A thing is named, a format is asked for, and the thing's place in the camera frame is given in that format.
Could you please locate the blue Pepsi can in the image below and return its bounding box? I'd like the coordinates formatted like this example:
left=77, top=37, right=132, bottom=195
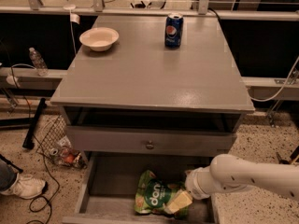
left=164, top=13, right=184, bottom=49

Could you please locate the black wheeled stand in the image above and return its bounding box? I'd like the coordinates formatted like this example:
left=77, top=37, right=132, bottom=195
left=276, top=146, right=299, bottom=164

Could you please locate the grey cabinet with counter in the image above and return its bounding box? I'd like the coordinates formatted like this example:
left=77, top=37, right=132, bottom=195
left=50, top=14, right=256, bottom=161

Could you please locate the grey top drawer with knob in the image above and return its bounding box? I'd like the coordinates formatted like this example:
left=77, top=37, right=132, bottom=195
left=66, top=126, right=236, bottom=157

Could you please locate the clear plastic water bottle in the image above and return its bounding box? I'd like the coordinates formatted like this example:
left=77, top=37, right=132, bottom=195
left=29, top=48, right=49, bottom=77

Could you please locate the white paper bowl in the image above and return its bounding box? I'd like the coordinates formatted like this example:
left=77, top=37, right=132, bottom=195
left=79, top=27, right=119, bottom=51

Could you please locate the white sneaker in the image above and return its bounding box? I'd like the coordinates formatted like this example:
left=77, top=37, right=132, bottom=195
left=0, top=174, right=48, bottom=200

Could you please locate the blue jeans leg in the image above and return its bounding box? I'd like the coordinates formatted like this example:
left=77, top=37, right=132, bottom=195
left=0, top=161, right=17, bottom=191

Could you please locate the white cable at right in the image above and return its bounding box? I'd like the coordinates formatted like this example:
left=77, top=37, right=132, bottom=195
left=249, top=56, right=299, bottom=104

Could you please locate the green rice chip bag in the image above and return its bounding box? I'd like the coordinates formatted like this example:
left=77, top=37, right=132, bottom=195
left=135, top=170, right=188, bottom=219

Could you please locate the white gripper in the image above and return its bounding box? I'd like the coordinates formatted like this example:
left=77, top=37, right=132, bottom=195
left=164, top=167, right=215, bottom=214

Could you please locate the black floor cable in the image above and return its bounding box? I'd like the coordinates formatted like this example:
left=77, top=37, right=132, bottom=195
left=25, top=133, right=61, bottom=224

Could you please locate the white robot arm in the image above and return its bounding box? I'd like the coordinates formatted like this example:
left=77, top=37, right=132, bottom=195
left=164, top=154, right=299, bottom=214

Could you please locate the open grey middle drawer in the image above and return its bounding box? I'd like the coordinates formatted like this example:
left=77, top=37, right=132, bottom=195
left=63, top=153, right=220, bottom=224

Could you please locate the wire basket with items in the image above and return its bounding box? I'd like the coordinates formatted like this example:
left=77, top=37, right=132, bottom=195
left=36, top=116, right=86, bottom=169

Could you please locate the black bar on floor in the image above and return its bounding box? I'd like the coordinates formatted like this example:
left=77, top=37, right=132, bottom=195
left=22, top=98, right=47, bottom=149

